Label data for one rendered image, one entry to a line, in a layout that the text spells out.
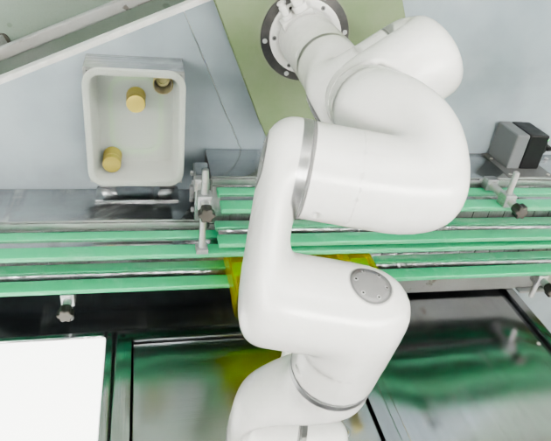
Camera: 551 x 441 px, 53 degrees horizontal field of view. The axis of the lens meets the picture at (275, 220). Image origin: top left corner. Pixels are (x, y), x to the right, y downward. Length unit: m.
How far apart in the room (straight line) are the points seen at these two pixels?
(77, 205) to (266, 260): 0.74
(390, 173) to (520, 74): 0.91
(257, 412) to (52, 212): 0.66
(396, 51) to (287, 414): 0.39
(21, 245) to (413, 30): 0.75
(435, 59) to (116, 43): 0.63
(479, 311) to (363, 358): 0.93
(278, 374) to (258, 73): 0.59
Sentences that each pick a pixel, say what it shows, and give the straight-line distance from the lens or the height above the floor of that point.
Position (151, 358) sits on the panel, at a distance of 1.06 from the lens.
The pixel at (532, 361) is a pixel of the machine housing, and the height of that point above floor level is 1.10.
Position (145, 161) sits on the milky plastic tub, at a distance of 1.14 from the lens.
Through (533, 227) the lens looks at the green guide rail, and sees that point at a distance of 1.32.
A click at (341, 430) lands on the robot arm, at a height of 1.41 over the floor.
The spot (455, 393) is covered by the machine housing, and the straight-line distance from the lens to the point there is 1.17.
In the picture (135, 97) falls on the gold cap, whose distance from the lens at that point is 1.04.
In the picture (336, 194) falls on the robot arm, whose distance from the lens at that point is 0.44.
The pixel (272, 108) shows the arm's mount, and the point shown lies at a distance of 1.04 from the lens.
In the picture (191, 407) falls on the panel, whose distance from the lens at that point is 0.99.
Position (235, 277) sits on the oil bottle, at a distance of 1.00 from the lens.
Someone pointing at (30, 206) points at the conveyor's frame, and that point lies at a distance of 1.14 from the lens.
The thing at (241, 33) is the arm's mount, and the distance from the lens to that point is 0.99.
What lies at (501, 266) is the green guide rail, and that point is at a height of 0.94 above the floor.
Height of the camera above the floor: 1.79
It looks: 55 degrees down
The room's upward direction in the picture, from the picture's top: 160 degrees clockwise
